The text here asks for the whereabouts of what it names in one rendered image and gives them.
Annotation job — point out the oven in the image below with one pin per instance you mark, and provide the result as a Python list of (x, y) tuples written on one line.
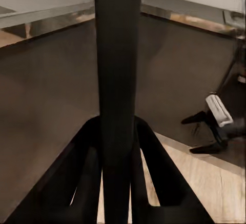
[(232, 93)]

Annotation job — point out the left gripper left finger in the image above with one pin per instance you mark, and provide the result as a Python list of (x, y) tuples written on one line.
[(68, 192)]

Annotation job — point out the poster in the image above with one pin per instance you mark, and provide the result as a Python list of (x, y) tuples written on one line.
[(117, 37)]

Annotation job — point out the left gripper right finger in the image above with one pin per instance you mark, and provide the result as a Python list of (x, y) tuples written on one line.
[(178, 203)]

